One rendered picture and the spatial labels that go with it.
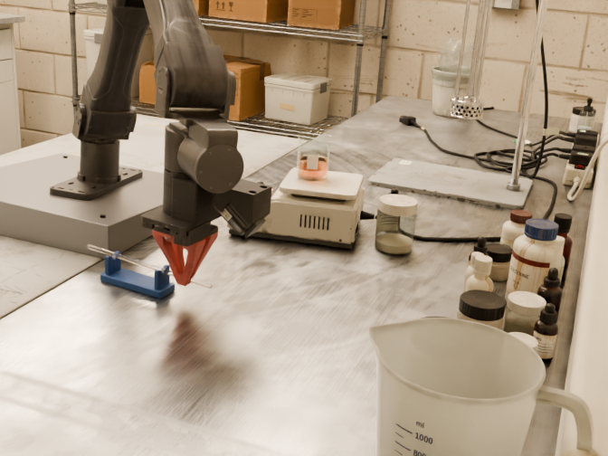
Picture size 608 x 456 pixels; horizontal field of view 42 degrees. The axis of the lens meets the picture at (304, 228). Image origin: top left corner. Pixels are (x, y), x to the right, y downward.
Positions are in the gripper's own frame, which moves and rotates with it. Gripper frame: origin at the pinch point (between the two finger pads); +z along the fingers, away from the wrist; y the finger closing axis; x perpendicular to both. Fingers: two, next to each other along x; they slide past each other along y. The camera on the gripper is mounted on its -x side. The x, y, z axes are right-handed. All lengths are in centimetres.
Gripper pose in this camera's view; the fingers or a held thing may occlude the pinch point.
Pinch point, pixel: (184, 278)
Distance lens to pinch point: 101.3
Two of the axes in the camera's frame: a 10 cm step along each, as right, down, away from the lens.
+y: 4.5, -2.8, 8.5
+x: -8.9, -2.4, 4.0
